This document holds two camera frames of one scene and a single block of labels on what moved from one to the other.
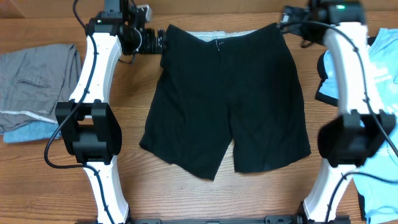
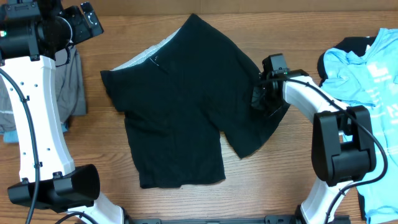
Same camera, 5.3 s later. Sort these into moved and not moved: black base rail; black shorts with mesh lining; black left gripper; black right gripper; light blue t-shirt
Moved: black left gripper; black right gripper; black shorts with mesh lining
Not moved: black base rail; light blue t-shirt
